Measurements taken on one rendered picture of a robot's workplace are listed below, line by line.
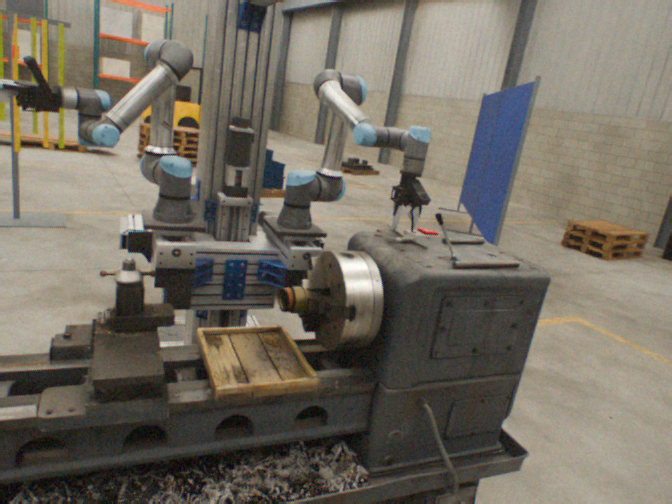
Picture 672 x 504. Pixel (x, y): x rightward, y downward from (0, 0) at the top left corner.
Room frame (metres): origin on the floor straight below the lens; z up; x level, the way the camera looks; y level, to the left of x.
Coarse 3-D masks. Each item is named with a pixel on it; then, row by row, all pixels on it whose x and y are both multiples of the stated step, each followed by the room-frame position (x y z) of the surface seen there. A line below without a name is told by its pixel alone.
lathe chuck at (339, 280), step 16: (336, 256) 1.45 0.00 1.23; (336, 272) 1.43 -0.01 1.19; (352, 272) 1.40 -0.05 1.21; (368, 272) 1.43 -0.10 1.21; (336, 288) 1.41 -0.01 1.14; (352, 288) 1.37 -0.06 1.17; (368, 288) 1.39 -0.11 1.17; (352, 304) 1.35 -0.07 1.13; (368, 304) 1.37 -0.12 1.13; (336, 320) 1.38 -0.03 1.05; (352, 320) 1.35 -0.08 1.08; (368, 320) 1.37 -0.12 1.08; (320, 336) 1.47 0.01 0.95; (336, 336) 1.37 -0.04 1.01; (352, 336) 1.36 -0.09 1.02
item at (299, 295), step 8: (288, 288) 1.42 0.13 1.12; (296, 288) 1.42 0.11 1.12; (304, 288) 1.42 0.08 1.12; (280, 296) 1.43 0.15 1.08; (288, 296) 1.39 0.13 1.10; (296, 296) 1.39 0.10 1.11; (304, 296) 1.40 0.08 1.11; (312, 296) 1.43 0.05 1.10; (280, 304) 1.42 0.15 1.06; (288, 304) 1.38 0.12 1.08; (296, 304) 1.39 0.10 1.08; (304, 304) 1.40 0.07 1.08; (296, 312) 1.40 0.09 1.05; (304, 312) 1.40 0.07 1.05
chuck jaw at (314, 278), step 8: (320, 256) 1.56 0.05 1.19; (312, 264) 1.50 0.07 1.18; (320, 264) 1.52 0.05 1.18; (312, 272) 1.49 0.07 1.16; (320, 272) 1.50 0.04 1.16; (304, 280) 1.46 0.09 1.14; (312, 280) 1.47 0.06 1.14; (320, 280) 1.48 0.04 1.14; (312, 288) 1.46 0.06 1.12; (320, 288) 1.47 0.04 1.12; (328, 288) 1.50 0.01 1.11
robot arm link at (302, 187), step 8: (288, 176) 2.02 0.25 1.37; (296, 176) 2.00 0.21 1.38; (304, 176) 2.00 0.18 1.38; (312, 176) 2.02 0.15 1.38; (288, 184) 2.01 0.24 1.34; (296, 184) 1.99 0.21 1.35; (304, 184) 2.00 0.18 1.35; (312, 184) 2.03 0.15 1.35; (320, 184) 2.05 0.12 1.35; (288, 192) 2.01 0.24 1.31; (296, 192) 1.99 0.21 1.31; (304, 192) 2.00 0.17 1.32; (312, 192) 2.03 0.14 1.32; (320, 192) 2.05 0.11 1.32; (288, 200) 2.00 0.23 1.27; (296, 200) 1.99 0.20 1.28; (304, 200) 2.00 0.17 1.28; (312, 200) 2.05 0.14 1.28
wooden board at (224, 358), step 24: (216, 336) 1.48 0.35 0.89; (240, 336) 1.51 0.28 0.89; (264, 336) 1.53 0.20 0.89; (288, 336) 1.52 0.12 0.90; (216, 360) 1.33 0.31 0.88; (240, 360) 1.35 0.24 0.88; (264, 360) 1.37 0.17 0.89; (288, 360) 1.40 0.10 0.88; (216, 384) 1.17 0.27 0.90; (240, 384) 1.19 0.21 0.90; (264, 384) 1.21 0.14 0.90; (288, 384) 1.24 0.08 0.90; (312, 384) 1.28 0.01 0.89
